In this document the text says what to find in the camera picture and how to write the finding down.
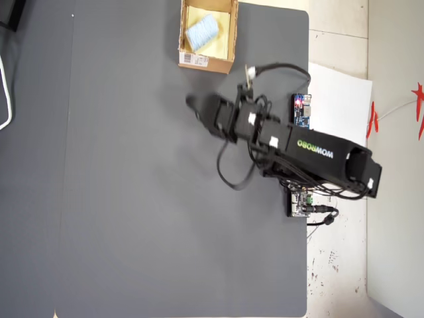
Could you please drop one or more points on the light blue yarn block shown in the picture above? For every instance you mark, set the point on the light blue yarn block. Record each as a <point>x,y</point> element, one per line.
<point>202,32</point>

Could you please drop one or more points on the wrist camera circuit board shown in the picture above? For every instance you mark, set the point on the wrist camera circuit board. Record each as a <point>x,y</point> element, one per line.
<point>249,74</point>

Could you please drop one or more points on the black WOWROBO robot arm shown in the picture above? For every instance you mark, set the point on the black WOWROBO robot arm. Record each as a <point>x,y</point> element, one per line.
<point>331,155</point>

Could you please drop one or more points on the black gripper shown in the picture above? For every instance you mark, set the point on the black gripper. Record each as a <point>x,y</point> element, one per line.
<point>232,119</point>

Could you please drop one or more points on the red star-shaped paper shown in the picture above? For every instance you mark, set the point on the red star-shaped paper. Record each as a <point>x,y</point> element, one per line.
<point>420,102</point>

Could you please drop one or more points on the dark gray table mat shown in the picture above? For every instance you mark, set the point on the dark gray table mat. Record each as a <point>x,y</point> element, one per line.
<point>132,198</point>

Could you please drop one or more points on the red thin paper strip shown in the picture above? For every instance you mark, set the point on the red thin paper strip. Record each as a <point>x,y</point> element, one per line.
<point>372,121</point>

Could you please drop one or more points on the open cardboard box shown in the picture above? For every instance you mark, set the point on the open cardboard box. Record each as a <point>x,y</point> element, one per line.
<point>212,65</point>

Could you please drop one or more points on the white curved frame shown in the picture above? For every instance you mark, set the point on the white curved frame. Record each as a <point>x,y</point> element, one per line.
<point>7,99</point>

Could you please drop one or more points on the yellow paper box lining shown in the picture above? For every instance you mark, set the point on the yellow paper box lining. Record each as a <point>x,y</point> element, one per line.
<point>225,30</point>

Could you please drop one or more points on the white green controller board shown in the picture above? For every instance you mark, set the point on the white green controller board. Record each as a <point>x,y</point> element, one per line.
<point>299,203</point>

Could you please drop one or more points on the white paper sheet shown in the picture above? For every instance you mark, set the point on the white paper sheet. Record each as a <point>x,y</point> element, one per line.
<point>338,106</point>

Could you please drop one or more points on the blue circuit board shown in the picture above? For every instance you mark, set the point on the blue circuit board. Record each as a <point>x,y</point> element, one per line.
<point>299,111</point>

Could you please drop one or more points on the black flat object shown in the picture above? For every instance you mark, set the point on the black flat object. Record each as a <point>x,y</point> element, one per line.
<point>11,13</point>

